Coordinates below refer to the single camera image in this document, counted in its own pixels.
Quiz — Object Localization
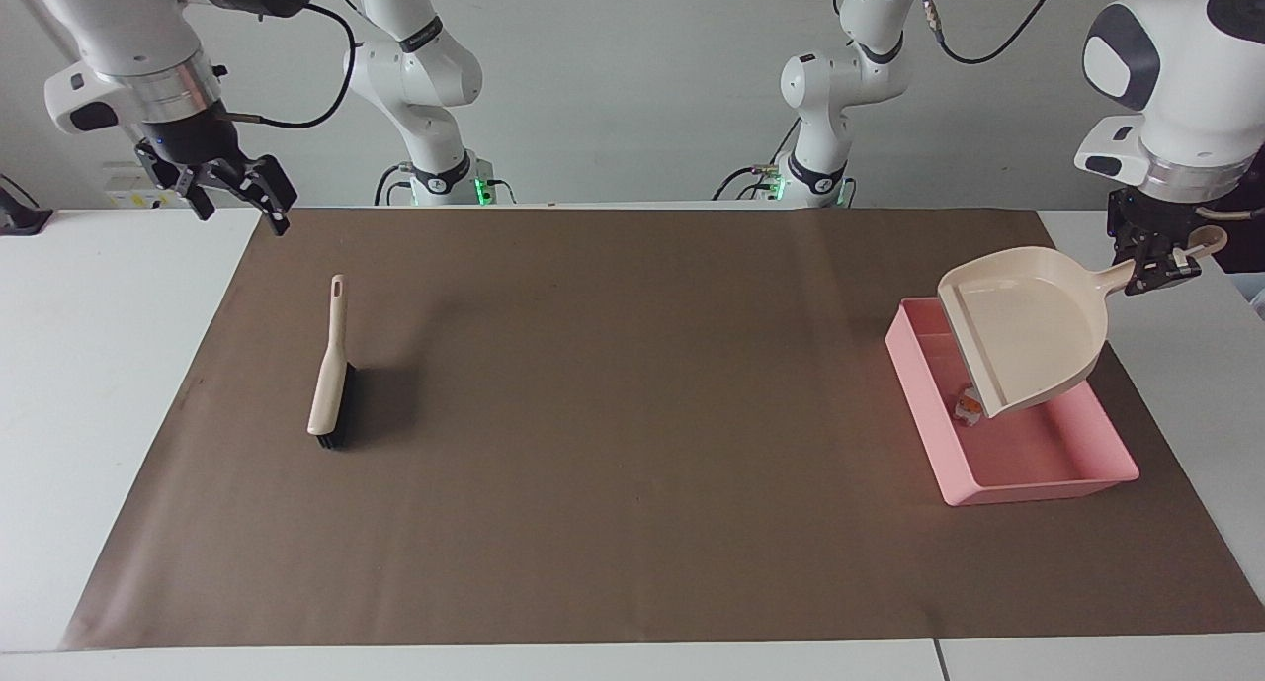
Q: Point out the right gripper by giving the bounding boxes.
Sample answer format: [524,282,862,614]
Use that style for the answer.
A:
[134,102,298,238]

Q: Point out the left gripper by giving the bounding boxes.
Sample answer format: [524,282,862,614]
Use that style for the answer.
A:
[1107,188,1206,298]

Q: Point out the beige plastic dustpan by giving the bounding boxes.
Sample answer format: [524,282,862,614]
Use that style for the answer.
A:
[936,225,1229,419]

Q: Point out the pink plastic bin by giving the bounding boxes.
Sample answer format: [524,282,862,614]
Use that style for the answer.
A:
[885,298,1141,508]

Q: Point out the black stand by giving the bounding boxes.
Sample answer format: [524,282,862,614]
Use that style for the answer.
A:
[0,173,54,236]

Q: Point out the beige brush with black bristles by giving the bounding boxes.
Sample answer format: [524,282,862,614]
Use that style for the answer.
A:
[305,274,358,453]

